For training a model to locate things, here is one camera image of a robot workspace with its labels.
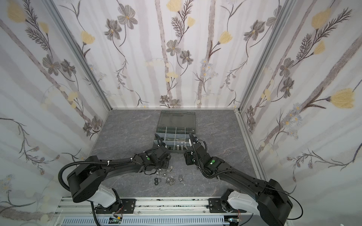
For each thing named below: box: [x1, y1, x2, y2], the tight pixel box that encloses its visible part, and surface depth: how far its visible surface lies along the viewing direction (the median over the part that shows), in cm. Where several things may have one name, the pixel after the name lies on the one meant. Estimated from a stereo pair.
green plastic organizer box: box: [153, 110, 197, 154], surface depth 107 cm
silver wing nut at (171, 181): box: [166, 177, 176, 186], surface depth 84 cm
